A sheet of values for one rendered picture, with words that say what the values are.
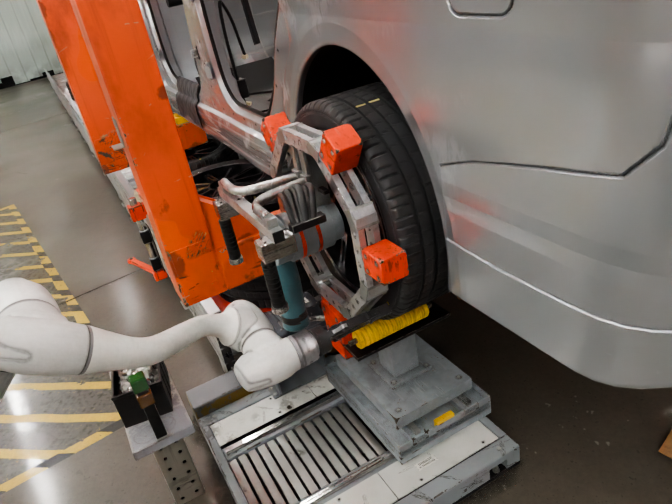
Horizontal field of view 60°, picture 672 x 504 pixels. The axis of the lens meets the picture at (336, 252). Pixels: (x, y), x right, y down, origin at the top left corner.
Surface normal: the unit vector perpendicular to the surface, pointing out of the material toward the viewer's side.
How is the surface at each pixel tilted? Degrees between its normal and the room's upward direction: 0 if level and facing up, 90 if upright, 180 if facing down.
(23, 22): 90
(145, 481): 0
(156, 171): 90
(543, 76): 90
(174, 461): 90
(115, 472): 0
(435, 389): 0
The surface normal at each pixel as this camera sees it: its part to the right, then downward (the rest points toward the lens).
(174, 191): 0.47, 0.35
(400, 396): -0.18, -0.87
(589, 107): -0.86, 0.37
